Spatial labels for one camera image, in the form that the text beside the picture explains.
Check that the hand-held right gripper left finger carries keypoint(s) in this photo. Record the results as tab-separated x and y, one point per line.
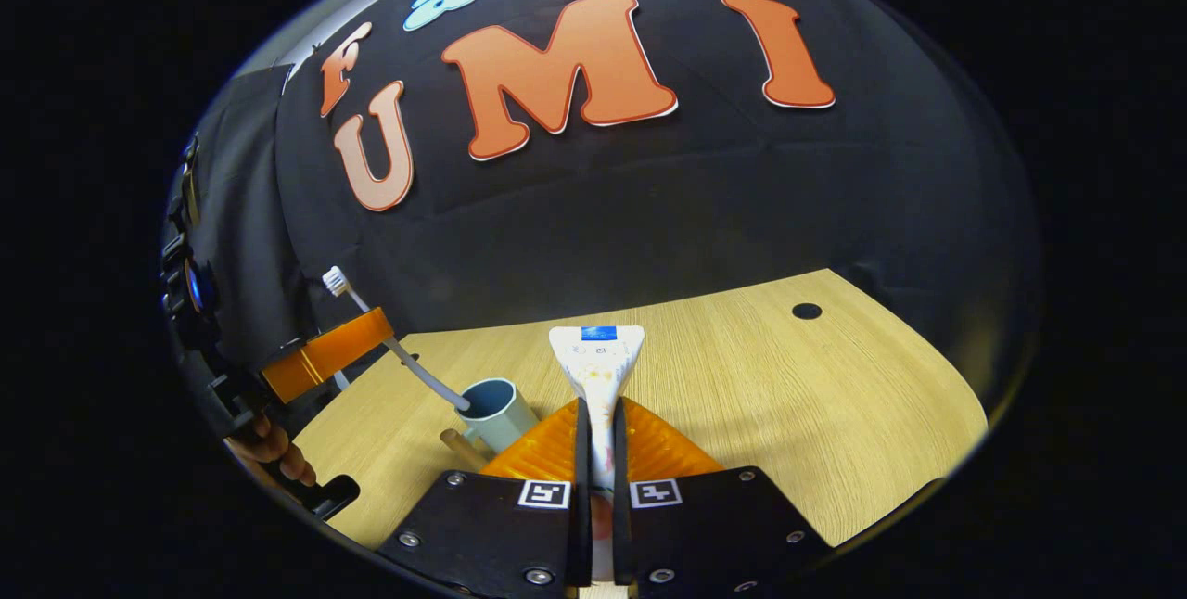
582	488

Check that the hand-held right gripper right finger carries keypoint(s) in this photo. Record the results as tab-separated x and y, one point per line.
621	488

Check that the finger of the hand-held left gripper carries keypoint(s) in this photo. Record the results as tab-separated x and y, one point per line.
325	353

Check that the white toothbrush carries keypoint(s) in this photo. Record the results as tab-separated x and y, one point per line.
417	369

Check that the white toothpaste tube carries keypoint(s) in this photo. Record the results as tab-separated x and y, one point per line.
598	367

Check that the wooden desktop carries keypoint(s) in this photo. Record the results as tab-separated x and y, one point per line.
788	395

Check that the black backdrop cloth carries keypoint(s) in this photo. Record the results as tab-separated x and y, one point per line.
695	210

